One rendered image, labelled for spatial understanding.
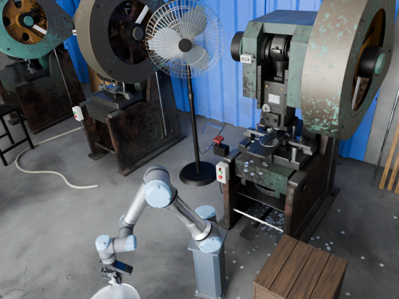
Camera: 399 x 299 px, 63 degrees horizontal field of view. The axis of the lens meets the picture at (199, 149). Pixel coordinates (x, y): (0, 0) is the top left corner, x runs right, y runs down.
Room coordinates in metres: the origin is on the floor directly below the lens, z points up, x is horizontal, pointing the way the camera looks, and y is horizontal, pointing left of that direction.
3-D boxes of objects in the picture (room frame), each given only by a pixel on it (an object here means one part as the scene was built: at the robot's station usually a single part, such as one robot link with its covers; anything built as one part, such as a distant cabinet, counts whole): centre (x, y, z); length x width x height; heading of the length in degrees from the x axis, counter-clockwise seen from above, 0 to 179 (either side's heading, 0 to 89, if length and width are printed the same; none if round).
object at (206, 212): (1.31, 0.00, 0.62); 0.13 x 0.12 x 0.14; 4
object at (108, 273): (1.15, 0.53, 0.50); 0.09 x 0.08 x 0.12; 82
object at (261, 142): (1.75, -0.42, 0.72); 0.25 x 0.14 x 0.14; 139
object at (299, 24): (1.99, -0.63, 0.83); 0.79 x 0.43 x 1.34; 139
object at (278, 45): (1.89, -0.54, 1.27); 0.21 x 0.12 x 0.34; 139
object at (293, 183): (1.82, -0.83, 0.45); 0.92 x 0.12 x 0.90; 139
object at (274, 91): (1.85, -0.51, 1.04); 0.17 x 0.15 x 0.30; 139
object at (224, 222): (2.17, -0.43, 0.45); 0.92 x 0.12 x 0.90; 139
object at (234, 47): (2.06, -0.37, 1.31); 0.22 x 0.12 x 0.22; 139
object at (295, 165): (1.89, -0.54, 0.68); 0.45 x 0.30 x 0.06; 49
